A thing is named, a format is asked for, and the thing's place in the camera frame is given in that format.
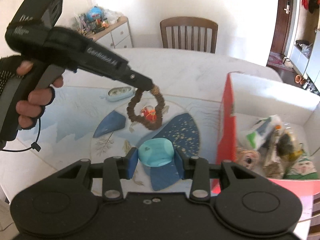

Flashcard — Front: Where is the teal round plastic container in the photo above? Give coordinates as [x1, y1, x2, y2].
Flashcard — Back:
[138, 138, 175, 167]

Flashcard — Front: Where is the brown bead bracelet with charm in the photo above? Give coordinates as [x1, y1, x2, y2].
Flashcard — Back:
[126, 85, 166, 131]

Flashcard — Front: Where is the green doll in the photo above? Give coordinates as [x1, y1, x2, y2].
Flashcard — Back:
[284, 144, 316, 180]

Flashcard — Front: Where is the person's left hand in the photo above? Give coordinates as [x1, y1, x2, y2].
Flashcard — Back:
[15, 60, 65, 130]

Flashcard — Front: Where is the light blue oval case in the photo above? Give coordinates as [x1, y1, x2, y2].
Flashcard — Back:
[100, 86, 136, 102]

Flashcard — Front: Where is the white drawer sideboard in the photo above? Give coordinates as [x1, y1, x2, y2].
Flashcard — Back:
[87, 16, 133, 49]

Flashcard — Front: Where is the blue globe toy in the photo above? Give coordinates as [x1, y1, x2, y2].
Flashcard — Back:
[86, 6, 103, 22]

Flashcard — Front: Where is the wooden chair far side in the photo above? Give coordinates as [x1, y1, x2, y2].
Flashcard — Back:
[159, 16, 219, 54]

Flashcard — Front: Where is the small plush face toy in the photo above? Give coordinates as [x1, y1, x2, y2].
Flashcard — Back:
[235, 147, 260, 170]

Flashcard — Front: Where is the white green packet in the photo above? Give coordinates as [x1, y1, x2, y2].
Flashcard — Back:
[238, 115, 282, 151]

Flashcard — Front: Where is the red white cardboard box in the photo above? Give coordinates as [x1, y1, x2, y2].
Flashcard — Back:
[211, 71, 320, 197]

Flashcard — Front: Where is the brown foil snack bag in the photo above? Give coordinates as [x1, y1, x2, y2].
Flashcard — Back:
[263, 152, 287, 179]

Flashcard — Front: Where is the red patterned rug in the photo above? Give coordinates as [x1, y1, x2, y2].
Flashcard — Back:
[267, 51, 293, 72]

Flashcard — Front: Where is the brown wooden door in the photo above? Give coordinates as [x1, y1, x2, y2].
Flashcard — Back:
[271, 0, 296, 55]

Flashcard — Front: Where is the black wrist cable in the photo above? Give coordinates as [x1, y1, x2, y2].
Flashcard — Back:
[0, 117, 42, 153]

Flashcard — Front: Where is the white wall cabinet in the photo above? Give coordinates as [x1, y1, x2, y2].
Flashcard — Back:
[287, 0, 320, 91]

